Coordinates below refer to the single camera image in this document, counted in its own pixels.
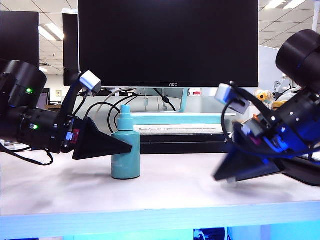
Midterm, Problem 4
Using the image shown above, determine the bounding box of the teal covered book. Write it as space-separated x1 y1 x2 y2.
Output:
132 115 222 126

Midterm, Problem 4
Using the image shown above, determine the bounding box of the black office monitor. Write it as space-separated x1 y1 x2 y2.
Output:
0 11 40 70

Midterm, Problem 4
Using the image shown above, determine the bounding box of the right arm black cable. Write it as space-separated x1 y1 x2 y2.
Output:
221 99 241 151

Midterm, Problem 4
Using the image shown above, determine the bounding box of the teal spray bottle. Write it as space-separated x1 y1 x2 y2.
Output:
111 104 141 180

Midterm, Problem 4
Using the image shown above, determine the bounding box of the black upright panel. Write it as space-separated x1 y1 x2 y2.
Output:
62 13 80 87

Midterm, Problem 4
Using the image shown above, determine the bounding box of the black AOC computer monitor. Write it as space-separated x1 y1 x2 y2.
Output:
77 0 260 88

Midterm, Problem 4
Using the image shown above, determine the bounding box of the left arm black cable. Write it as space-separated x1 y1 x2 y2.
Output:
0 143 54 166

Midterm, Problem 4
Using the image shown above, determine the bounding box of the black looped cable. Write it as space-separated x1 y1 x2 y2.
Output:
84 94 138 120
108 96 138 135

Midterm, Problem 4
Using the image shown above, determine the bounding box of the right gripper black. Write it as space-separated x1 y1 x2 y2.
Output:
213 109 286 183

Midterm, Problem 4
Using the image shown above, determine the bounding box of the silver monitor stand base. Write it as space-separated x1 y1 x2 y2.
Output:
129 87 237 118

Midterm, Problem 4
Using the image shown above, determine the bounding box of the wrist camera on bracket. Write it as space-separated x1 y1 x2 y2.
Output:
59 70 102 121
215 81 273 118

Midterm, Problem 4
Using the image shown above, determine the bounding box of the brown wooden box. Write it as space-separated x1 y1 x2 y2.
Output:
44 104 63 113

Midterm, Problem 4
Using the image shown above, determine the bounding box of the white covered book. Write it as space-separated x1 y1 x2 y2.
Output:
133 124 223 134

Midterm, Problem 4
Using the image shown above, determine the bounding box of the round sunflower ornament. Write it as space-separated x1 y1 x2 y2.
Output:
253 89 275 106

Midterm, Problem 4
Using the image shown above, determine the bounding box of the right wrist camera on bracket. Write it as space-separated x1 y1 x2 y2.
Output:
215 81 273 118

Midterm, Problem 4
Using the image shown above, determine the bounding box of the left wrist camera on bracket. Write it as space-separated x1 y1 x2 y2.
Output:
59 70 102 121

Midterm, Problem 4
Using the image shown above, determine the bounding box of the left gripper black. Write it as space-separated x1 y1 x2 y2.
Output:
58 113 133 161

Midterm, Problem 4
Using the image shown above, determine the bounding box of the black flat box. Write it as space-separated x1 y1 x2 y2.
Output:
139 132 232 143
139 141 231 155

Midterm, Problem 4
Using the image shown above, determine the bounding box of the grey white cable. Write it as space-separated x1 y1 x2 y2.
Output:
96 88 137 113

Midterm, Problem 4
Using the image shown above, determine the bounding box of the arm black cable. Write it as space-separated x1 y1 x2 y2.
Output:
221 99 241 151
0 143 54 166

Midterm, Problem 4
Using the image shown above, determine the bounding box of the black monitor power cable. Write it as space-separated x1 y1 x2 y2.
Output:
152 88 177 112

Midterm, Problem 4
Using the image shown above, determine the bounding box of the small screen with code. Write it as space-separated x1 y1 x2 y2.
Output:
39 91 50 106

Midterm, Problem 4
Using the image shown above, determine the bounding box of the white office partition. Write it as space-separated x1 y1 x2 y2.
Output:
258 46 280 88

